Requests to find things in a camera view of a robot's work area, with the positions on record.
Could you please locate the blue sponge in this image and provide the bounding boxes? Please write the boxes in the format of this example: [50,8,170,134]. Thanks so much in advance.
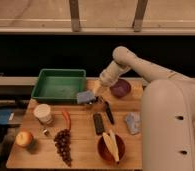
[77,90,96,104]

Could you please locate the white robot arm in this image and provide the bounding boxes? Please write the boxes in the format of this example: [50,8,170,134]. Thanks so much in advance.
[93,46,195,171]

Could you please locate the small metal cup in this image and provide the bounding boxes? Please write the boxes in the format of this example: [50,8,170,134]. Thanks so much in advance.
[85,102,95,109]

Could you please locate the white paper cup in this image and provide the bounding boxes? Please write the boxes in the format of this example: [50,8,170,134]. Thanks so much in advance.
[33,104,53,125]

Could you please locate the dark purple bowl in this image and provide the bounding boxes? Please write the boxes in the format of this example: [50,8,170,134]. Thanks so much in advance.
[110,79,131,98]

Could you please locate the black rectangular bar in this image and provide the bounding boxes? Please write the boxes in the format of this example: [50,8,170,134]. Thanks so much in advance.
[93,113,105,135]

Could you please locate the green plastic tray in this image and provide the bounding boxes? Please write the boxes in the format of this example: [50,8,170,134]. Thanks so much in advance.
[31,69,86,103]

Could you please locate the crumpled grey cloth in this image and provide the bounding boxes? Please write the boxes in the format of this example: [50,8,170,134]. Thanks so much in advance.
[125,112,140,135]

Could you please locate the yellow corn cob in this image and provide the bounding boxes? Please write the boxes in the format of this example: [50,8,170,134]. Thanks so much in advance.
[102,130,120,163]

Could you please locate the brown bowl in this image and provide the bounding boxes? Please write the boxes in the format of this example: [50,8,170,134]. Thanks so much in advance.
[97,133,125,163]

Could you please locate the bunch of dark grapes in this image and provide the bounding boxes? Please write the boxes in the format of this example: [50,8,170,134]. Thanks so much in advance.
[54,129,72,167]

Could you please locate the small metal object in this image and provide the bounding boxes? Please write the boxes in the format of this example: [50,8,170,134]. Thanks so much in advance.
[42,129,50,136]

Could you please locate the red yellow apple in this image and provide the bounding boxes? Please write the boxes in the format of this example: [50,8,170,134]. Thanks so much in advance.
[15,131,33,148]

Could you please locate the black handled tool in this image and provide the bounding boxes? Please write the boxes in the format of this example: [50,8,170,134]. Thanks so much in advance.
[96,96,115,125]

